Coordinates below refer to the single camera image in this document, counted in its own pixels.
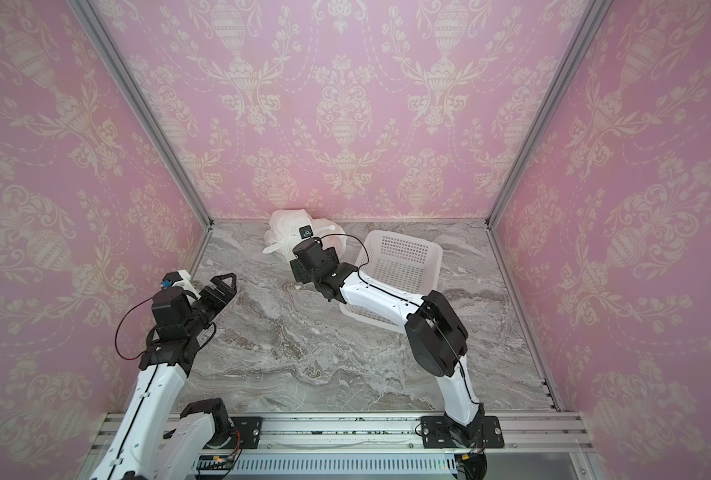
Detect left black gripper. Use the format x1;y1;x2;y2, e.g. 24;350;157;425
183;272;236;338

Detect white plastic bag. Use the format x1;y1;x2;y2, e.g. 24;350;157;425
262;210;347;260

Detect white perforated plastic basket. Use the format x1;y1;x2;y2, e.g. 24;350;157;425
338;229;445;335

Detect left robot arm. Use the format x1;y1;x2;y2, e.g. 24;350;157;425
90;270;237;479

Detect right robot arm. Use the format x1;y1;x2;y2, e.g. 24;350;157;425
289;237;485;449

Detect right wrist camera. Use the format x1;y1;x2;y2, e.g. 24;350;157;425
299;225;314;240

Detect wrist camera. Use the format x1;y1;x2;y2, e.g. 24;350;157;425
299;225;314;240
160;270;200;300

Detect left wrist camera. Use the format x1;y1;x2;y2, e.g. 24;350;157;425
160;270;200;300

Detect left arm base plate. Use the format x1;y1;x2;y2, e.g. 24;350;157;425
225;416;263;450

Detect aluminium front rail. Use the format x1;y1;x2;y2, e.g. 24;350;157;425
90;410;593;454

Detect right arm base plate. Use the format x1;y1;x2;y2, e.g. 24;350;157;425
420;415;505;449

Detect left aluminium corner post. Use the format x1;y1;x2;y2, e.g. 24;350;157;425
67;0;213;230

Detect aluminium corner post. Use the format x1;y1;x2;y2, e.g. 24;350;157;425
67;0;213;230
487;0;613;231

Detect right aluminium corner post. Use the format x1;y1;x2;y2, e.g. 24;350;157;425
487;0;613;231

